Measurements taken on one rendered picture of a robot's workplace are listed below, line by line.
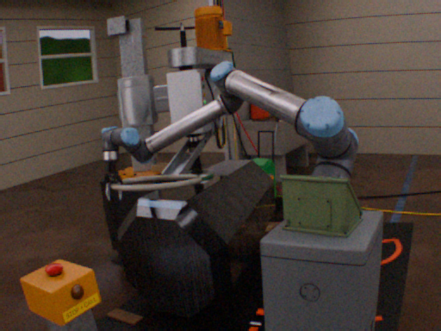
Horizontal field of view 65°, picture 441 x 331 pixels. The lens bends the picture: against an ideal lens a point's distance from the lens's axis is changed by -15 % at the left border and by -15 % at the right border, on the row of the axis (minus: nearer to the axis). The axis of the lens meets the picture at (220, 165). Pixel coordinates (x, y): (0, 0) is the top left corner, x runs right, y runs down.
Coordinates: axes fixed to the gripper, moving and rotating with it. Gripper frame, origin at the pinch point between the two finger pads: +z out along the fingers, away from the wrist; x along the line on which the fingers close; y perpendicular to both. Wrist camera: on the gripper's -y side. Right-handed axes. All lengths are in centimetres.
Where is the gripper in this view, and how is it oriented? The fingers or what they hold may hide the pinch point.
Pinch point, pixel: (114, 197)
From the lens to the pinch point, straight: 212.7
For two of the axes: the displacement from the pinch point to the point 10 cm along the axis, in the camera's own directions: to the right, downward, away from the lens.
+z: 0.6, 9.9, 0.9
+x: 9.7, -0.8, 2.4
